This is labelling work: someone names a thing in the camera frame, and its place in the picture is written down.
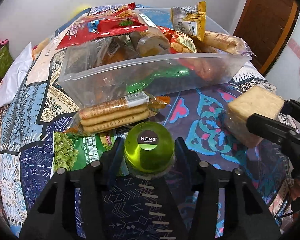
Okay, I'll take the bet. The long biscuits pack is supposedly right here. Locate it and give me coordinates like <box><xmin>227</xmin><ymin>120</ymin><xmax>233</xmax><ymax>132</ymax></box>
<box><xmin>65</xmin><ymin>91</ymin><xmax>171</xmax><ymax>135</ymax></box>

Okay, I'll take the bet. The patchwork patterned bedspread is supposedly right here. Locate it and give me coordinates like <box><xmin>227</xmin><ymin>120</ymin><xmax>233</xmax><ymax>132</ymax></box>
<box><xmin>0</xmin><ymin>5</ymin><xmax>294</xmax><ymax>239</ymax></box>

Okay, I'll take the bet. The cat ear crisps bag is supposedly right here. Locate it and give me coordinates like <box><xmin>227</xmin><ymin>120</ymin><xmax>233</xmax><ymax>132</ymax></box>
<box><xmin>126</xmin><ymin>65</ymin><xmax>190</xmax><ymax>94</ymax></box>

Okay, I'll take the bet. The red Wangwang snack bag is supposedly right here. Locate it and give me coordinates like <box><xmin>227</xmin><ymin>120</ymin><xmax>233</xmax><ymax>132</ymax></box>
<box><xmin>57</xmin><ymin>3</ymin><xmax>148</xmax><ymax>49</ymax></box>

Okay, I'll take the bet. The white pillow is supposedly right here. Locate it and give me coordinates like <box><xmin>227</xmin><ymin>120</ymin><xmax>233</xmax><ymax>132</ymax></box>
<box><xmin>0</xmin><ymin>42</ymin><xmax>33</xmax><ymax>108</ymax></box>

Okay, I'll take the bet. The orange cookies clear bag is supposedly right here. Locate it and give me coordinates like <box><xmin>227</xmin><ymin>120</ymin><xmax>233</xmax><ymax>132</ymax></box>
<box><xmin>64</xmin><ymin>35</ymin><xmax>139</xmax><ymax>72</ymax></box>

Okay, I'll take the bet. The round biscuit pack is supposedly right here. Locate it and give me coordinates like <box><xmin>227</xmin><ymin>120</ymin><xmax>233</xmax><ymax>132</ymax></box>
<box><xmin>129</xmin><ymin>12</ymin><xmax>170</xmax><ymax>57</ymax></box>

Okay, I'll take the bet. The red walnut cookie bag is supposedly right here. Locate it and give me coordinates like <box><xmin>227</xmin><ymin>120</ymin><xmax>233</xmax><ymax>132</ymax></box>
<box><xmin>158</xmin><ymin>26</ymin><xmax>197</xmax><ymax>54</ymax></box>

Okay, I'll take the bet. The square cracker stack pack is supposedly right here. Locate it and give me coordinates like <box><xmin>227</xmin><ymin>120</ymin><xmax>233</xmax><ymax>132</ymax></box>
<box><xmin>224</xmin><ymin>85</ymin><xmax>286</xmax><ymax>149</ymax></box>

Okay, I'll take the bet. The red snack packet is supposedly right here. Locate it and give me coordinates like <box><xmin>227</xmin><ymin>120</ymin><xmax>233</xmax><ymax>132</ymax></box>
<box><xmin>96</xmin><ymin>7</ymin><xmax>148</xmax><ymax>37</ymax></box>

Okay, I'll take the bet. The clear plastic storage bin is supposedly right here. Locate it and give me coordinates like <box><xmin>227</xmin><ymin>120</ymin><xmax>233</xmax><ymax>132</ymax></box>
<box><xmin>58</xmin><ymin>6</ymin><xmax>252</xmax><ymax>108</ymax></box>

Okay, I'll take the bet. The brown wooden door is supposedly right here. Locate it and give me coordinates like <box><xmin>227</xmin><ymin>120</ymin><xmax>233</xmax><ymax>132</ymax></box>
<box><xmin>234</xmin><ymin>0</ymin><xmax>300</xmax><ymax>75</ymax></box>

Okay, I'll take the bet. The yellow foam hoop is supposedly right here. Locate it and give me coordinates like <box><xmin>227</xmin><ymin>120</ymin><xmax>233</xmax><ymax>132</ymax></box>
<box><xmin>69</xmin><ymin>4</ymin><xmax>91</xmax><ymax>18</ymax></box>

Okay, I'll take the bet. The yellow silver snack packet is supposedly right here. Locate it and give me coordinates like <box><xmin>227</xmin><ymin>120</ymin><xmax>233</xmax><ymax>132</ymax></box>
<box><xmin>171</xmin><ymin>1</ymin><xmax>206</xmax><ymax>41</ymax></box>

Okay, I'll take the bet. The green peas snack bag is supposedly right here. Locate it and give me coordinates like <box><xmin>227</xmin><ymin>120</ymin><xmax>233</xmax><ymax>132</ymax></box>
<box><xmin>53</xmin><ymin>130</ymin><xmax>117</xmax><ymax>172</ymax></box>

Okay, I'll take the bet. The green jelly cup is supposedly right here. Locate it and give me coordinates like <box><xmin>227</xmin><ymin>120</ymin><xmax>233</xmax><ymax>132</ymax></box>
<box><xmin>125</xmin><ymin>121</ymin><xmax>174</xmax><ymax>174</ymax></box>

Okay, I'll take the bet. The puffed rice bar pack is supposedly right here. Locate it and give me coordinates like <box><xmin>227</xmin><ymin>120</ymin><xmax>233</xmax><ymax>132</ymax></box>
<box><xmin>203</xmin><ymin>31</ymin><xmax>253</xmax><ymax>56</ymax></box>

